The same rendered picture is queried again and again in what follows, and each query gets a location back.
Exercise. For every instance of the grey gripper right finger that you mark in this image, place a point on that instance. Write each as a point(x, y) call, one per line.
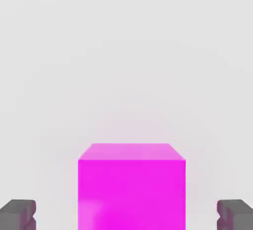
point(239, 216)

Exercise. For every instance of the small magenta cube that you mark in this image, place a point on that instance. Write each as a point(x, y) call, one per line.
point(131, 190)

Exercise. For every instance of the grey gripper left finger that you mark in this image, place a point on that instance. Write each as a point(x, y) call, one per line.
point(13, 216)

